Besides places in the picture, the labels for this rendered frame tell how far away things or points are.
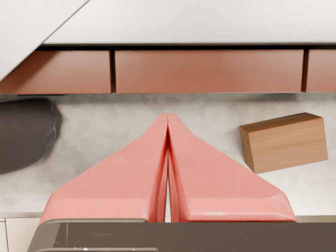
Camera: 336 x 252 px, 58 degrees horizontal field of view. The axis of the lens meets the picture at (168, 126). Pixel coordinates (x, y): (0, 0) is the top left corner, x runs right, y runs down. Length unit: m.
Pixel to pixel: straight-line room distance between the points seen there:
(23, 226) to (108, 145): 0.63
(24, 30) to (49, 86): 0.05
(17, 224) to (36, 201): 0.53
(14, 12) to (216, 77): 0.18
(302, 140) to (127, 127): 0.24
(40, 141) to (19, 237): 0.63
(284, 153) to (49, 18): 0.32
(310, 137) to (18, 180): 0.42
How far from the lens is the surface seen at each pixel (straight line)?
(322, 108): 0.49
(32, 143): 0.46
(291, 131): 0.42
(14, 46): 0.29
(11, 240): 1.07
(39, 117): 0.45
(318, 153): 0.45
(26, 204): 0.52
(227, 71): 0.29
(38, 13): 0.29
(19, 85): 0.32
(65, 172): 0.48
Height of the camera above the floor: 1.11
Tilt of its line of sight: 80 degrees down
